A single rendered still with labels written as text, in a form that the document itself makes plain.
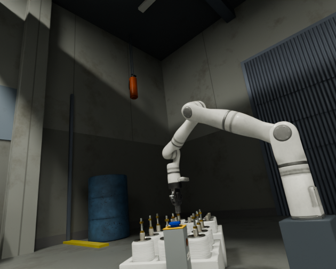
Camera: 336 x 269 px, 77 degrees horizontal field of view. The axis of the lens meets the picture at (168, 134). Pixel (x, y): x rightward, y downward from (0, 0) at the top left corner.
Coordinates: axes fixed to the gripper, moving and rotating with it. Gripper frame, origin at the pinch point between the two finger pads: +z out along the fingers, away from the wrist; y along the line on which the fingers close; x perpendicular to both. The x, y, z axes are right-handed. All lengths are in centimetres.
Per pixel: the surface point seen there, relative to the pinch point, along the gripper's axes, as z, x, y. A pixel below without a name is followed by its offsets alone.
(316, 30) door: -227, 157, -235
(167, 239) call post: 7.1, 13.9, 42.3
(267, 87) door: -170, 75, -261
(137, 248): 12.3, -6.6, 30.2
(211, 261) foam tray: 17.5, 23.1, 27.1
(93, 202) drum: -13, -166, -105
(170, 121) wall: -187, -142, -334
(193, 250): 14.1, 16.2, 25.4
